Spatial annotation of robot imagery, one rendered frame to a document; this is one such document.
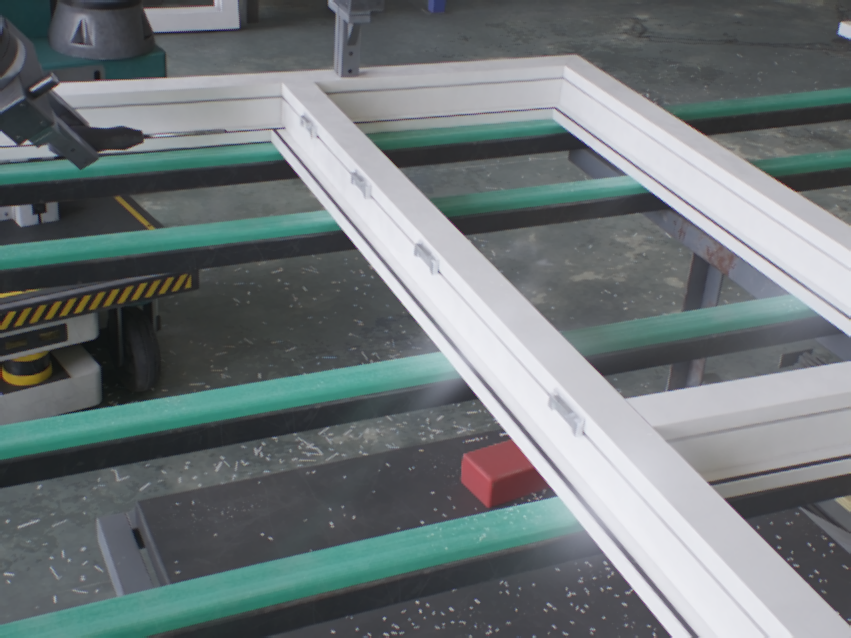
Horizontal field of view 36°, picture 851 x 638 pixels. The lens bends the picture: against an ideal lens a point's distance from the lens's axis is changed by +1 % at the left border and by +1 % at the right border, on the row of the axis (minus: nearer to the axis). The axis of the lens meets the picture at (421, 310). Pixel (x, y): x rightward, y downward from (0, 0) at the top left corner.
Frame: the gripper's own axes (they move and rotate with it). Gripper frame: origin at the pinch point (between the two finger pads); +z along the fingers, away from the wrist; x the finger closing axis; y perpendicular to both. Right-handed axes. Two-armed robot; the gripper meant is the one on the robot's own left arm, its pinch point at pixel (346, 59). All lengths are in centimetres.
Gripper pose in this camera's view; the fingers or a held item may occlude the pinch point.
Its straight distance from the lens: 175.6
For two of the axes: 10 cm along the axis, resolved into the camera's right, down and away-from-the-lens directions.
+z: -0.7, 8.8, 4.7
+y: 9.2, -1.2, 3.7
